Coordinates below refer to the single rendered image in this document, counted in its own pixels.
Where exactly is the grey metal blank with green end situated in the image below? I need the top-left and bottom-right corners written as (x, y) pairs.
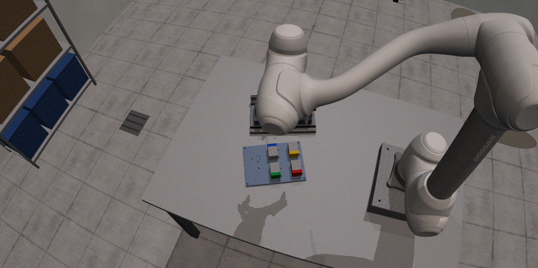
top-left (270, 162), bottom-right (281, 179)

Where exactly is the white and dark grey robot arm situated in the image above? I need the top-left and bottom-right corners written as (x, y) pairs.
top-left (256, 13), bottom-right (538, 237)

